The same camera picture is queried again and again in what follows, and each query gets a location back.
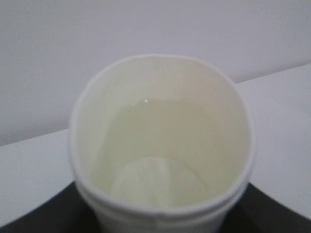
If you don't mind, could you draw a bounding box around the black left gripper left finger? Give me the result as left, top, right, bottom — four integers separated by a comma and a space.
0, 183, 97, 233

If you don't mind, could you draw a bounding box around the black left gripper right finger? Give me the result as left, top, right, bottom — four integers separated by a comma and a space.
220, 184, 311, 233

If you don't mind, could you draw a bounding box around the white paper cup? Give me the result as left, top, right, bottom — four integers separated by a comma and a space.
69, 54, 256, 233

